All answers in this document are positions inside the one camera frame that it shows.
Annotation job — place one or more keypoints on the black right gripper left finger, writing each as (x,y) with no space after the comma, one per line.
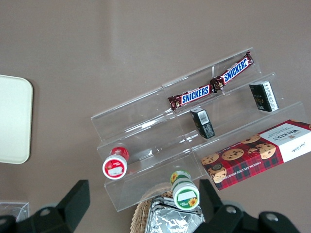
(70,206)

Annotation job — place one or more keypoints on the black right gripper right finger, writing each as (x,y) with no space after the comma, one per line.
(218,208)

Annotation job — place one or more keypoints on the woven wicker basket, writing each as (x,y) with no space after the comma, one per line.
(143,208)

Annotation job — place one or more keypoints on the cream plastic tray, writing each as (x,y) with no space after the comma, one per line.
(13,120)

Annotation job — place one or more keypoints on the green lidded sunflower cup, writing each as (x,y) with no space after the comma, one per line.
(184,191)

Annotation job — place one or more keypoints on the silver foil wrapped packet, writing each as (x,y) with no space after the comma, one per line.
(170,218)

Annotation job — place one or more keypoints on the clear plastic box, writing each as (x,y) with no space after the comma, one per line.
(13,210)

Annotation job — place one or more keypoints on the red lidded yogurt cup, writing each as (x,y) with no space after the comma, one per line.
(116,163)

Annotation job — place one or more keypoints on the Walkers shortbread cookie box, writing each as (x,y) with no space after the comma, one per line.
(255,155)

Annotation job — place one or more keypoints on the clear acrylic tiered shelf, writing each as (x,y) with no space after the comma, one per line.
(184,136)

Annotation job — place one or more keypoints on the small black barcode box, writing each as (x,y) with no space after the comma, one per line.
(202,123)

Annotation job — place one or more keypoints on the Snickers chocolate bar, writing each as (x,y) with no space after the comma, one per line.
(192,95)
(233,70)

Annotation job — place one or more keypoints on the black box with white side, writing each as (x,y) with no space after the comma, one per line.
(263,95)

